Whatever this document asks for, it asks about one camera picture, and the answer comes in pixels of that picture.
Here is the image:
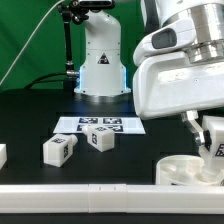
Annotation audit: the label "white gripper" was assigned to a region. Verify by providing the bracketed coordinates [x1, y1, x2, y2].
[133, 27, 224, 146]

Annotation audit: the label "round white stool seat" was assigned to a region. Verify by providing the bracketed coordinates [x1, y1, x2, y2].
[155, 155, 224, 186]

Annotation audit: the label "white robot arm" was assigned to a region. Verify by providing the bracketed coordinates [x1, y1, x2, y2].
[74, 0, 224, 119]

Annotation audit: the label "paper sheet with markers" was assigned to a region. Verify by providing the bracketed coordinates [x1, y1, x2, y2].
[54, 117, 145, 134]

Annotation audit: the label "white front fence bar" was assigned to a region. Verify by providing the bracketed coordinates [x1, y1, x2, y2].
[0, 184, 224, 214]

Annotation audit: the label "white fence bar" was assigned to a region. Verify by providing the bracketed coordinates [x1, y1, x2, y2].
[0, 144, 7, 169]
[0, 184, 224, 214]

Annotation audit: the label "green backdrop curtain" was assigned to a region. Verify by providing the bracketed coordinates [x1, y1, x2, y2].
[0, 0, 150, 92]

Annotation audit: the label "white left fence bar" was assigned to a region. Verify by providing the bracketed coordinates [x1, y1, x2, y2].
[0, 144, 7, 169]

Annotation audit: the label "black cables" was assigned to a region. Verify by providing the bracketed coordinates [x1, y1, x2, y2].
[23, 71, 80, 90]

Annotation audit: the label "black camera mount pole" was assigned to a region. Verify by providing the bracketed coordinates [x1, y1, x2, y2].
[58, 0, 115, 92]

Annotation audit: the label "white cable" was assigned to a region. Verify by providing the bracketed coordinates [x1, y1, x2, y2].
[0, 0, 66, 87]

